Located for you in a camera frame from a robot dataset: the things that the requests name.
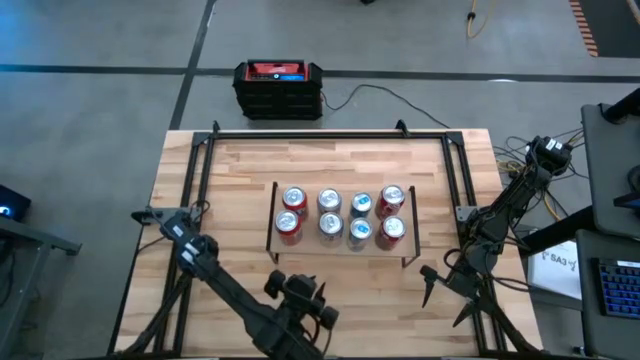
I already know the slim blue silver energy can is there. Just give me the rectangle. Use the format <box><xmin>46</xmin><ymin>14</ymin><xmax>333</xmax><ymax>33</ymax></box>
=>
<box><xmin>348</xmin><ymin>191</ymin><xmax>375</xmax><ymax>221</ymax></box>
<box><xmin>347</xmin><ymin>217</ymin><xmax>374</xmax><ymax>252</ymax></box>

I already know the yellow extension cable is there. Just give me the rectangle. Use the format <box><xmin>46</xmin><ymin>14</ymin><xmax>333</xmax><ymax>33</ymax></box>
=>
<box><xmin>464</xmin><ymin>0</ymin><xmax>497</xmax><ymax>40</ymax></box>

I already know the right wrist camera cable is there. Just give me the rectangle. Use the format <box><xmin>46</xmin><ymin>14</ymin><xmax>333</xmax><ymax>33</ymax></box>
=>
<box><xmin>442</xmin><ymin>247</ymin><xmax>534</xmax><ymax>294</ymax></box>

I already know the red Fanta can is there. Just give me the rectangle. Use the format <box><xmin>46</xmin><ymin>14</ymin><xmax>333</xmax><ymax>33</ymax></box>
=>
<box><xmin>280</xmin><ymin>185</ymin><xmax>309</xmax><ymax>217</ymax></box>
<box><xmin>274</xmin><ymin>209</ymin><xmax>304</xmax><ymax>247</ymax></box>

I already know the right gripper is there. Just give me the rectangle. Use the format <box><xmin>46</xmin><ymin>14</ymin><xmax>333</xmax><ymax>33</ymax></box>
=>
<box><xmin>419</xmin><ymin>259</ymin><xmax>485</xmax><ymax>329</ymax></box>

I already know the black floor mat orange edge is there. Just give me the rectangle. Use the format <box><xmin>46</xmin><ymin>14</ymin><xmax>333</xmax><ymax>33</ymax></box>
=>
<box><xmin>568</xmin><ymin>0</ymin><xmax>640</xmax><ymax>59</ymax></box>

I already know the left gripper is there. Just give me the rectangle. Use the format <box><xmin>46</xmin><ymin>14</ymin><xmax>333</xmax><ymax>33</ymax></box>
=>
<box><xmin>263</xmin><ymin>269</ymin><xmax>341</xmax><ymax>332</ymax></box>

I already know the grey bench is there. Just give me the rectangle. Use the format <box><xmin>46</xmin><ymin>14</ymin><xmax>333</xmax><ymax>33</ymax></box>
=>
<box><xmin>0</xmin><ymin>214</ymin><xmax>83</xmax><ymax>360</ymax></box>

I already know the yellow floor cable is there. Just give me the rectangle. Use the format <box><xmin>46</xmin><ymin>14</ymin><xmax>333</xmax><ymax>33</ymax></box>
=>
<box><xmin>542</xmin><ymin>192</ymin><xmax>564</xmax><ymax>224</ymax></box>

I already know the black vertical post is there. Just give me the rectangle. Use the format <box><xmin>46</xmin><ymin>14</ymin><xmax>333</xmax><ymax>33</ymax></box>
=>
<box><xmin>602</xmin><ymin>87</ymin><xmax>640</xmax><ymax>125</ymax></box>

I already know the wooden shelf with black frame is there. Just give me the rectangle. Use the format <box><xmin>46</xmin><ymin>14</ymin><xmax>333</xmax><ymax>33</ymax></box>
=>
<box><xmin>264</xmin><ymin>180</ymin><xmax>422</xmax><ymax>269</ymax></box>

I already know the red cola can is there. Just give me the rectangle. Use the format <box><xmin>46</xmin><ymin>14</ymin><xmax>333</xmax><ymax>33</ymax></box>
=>
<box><xmin>375</xmin><ymin>183</ymin><xmax>407</xmax><ymax>220</ymax></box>
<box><xmin>374</xmin><ymin>214</ymin><xmax>408</xmax><ymax>251</ymax></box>

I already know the silver diet cola can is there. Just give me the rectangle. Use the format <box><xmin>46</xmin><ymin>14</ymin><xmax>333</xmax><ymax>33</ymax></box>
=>
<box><xmin>316</xmin><ymin>187</ymin><xmax>344</xmax><ymax>216</ymax></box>
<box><xmin>318</xmin><ymin>211</ymin><xmax>345</xmax><ymax>249</ymax></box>

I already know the black device with blue light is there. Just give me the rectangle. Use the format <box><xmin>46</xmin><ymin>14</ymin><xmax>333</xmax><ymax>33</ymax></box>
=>
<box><xmin>0</xmin><ymin>183</ymin><xmax>33</xmax><ymax>224</ymax></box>

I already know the white paper sign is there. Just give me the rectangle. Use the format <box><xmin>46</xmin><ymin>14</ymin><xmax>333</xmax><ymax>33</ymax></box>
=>
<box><xmin>527</xmin><ymin>239</ymin><xmax>584</xmax><ymax>301</ymax></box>

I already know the black power station cable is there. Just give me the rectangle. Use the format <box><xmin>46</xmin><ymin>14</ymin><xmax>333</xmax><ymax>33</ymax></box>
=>
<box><xmin>319</xmin><ymin>82</ymin><xmax>454</xmax><ymax>131</ymax></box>

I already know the red black portable power station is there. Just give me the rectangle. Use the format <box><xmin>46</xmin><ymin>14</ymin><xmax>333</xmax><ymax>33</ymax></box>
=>
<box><xmin>232</xmin><ymin>58</ymin><xmax>325</xmax><ymax>121</ymax></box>

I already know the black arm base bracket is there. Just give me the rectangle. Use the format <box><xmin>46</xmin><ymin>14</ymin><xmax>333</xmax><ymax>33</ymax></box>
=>
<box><xmin>130</xmin><ymin>210</ymin><xmax>165</xmax><ymax>226</ymax></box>

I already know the black aluminium table frame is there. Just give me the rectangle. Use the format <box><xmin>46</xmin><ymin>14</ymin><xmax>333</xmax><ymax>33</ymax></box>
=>
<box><xmin>107</xmin><ymin>128</ymin><xmax>544</xmax><ymax>359</ymax></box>

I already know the grey side desk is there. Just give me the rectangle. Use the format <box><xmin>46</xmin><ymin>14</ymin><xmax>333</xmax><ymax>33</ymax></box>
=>
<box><xmin>581</xmin><ymin>102</ymin><xmax>640</xmax><ymax>239</ymax></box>

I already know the grey desk with keyboard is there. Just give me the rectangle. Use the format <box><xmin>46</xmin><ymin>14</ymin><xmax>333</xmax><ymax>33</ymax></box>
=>
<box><xmin>574</xmin><ymin>228</ymin><xmax>640</xmax><ymax>360</ymax></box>

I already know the backlit computer keyboard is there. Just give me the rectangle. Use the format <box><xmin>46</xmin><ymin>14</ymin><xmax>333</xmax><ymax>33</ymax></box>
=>
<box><xmin>593</xmin><ymin>257</ymin><xmax>640</xmax><ymax>321</ymax></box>

